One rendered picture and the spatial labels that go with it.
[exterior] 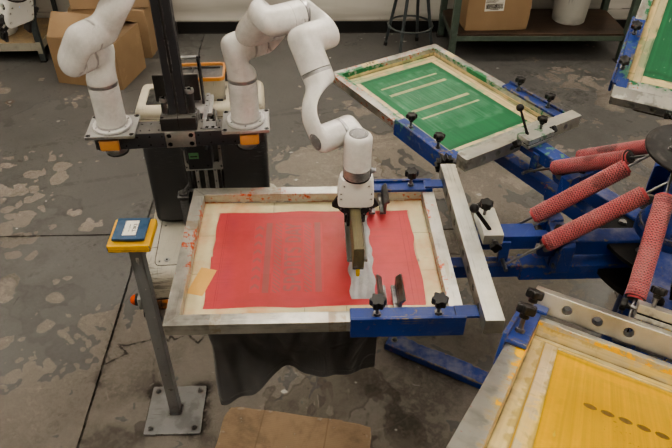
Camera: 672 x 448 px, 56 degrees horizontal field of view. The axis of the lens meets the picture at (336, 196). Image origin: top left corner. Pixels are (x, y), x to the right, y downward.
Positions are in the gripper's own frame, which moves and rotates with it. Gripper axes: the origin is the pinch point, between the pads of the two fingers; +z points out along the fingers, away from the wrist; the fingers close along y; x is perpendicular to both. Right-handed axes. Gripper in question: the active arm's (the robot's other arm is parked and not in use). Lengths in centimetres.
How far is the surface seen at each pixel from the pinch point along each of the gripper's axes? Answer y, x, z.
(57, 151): 172, -199, 113
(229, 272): 36.1, 7.3, 14.0
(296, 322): 16.4, 29.5, 10.1
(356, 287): -0.2, 14.8, 13.0
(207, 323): 39, 29, 10
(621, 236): -79, 2, 7
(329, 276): 7.3, 9.7, 13.8
